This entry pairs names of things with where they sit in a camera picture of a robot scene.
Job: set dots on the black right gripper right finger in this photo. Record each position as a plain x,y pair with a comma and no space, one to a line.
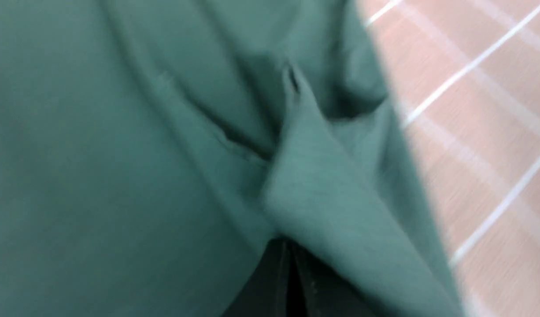
317,291

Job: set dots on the green long sleeve shirt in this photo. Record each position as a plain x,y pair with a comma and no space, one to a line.
151,149

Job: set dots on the pink checkered tablecloth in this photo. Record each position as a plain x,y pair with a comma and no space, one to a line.
467,74

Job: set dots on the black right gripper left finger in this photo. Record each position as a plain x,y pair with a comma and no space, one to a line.
265,294

